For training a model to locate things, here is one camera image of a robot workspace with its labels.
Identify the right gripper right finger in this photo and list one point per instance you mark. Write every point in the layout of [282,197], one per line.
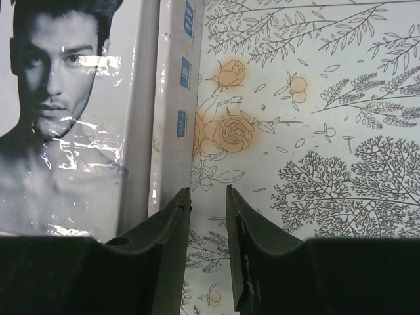
[274,272]

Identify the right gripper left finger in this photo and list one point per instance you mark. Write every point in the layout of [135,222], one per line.
[138,272]

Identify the white hair clipper box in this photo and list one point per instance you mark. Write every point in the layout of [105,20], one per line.
[98,103]

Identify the floral table mat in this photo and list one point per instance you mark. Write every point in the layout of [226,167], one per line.
[310,109]

